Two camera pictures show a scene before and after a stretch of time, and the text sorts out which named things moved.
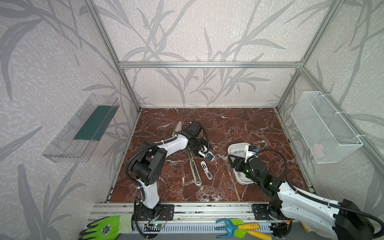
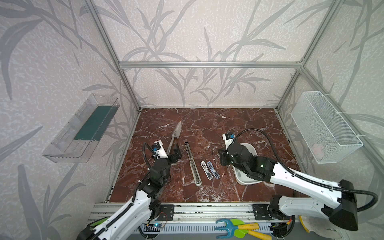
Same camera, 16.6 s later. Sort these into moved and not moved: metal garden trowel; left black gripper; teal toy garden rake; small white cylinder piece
Moved: left black gripper
Not moved: small white cylinder piece; teal toy garden rake; metal garden trowel
